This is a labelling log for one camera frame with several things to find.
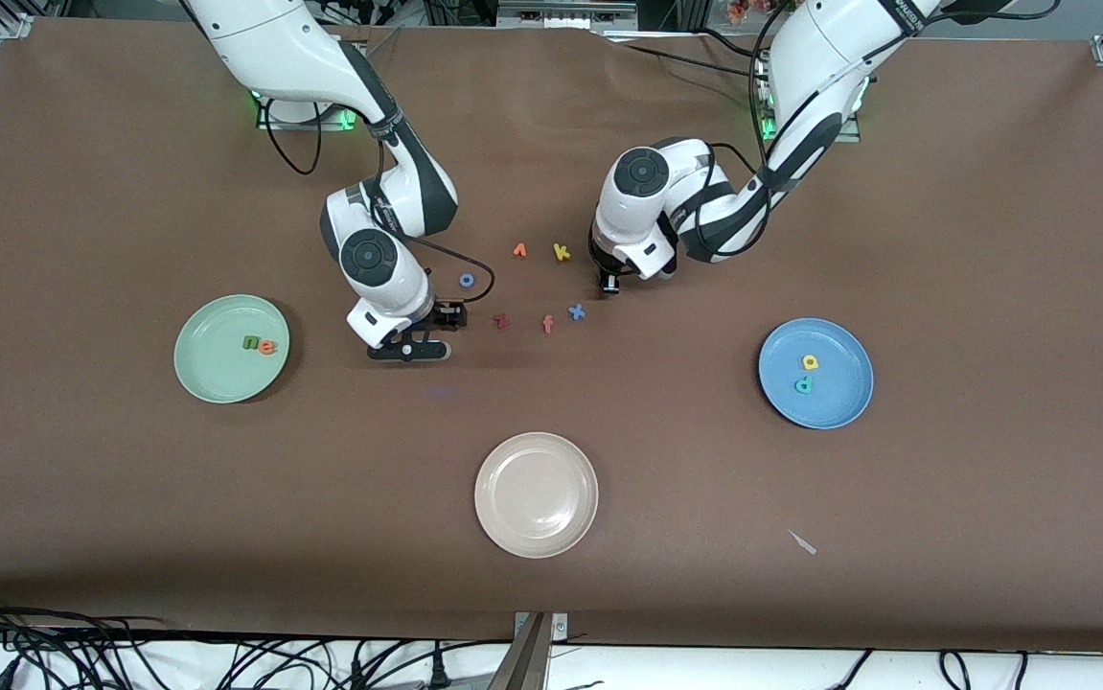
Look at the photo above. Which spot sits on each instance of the yellow letter k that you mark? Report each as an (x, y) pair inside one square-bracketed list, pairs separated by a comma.
[(561, 252)]

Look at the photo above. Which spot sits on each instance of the beige plate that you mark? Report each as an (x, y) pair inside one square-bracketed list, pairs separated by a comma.
[(537, 495)]

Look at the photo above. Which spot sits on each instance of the silver metal bracket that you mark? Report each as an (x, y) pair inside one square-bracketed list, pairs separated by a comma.
[(559, 628)]

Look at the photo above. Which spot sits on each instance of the grey aluminium profile bar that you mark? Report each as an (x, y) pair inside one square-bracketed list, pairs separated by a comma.
[(522, 666)]

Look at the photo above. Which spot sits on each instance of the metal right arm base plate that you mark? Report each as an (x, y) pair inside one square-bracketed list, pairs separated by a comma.
[(307, 125)]

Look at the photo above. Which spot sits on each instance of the dark red letter z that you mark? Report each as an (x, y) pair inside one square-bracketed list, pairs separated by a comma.
[(502, 321)]

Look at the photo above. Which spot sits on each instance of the brown table cover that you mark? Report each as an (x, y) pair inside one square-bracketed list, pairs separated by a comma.
[(551, 172)]

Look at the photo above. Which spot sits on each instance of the teal letter a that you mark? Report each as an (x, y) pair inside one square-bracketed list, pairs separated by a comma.
[(803, 386)]

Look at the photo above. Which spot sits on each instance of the white paper scrap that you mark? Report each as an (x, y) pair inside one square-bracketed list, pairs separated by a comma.
[(803, 543)]

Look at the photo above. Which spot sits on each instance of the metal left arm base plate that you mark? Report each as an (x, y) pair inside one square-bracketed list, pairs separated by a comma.
[(848, 129)]

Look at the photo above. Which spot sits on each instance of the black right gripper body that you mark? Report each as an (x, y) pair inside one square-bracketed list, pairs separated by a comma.
[(447, 315)]

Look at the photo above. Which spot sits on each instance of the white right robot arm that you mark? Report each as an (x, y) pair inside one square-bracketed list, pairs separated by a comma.
[(273, 48)]

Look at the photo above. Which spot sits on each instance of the green plate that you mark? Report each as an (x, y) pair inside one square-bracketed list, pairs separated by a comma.
[(216, 369)]

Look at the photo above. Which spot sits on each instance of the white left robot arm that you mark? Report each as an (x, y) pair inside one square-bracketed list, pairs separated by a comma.
[(829, 48)]

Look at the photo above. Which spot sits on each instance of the grey metal box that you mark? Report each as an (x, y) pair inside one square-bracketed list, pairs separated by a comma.
[(565, 11)]

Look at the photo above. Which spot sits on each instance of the black power plug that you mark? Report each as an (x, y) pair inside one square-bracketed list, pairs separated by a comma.
[(356, 671), (436, 671)]

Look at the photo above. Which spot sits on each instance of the blue plate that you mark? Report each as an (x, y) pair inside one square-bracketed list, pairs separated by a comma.
[(838, 393)]

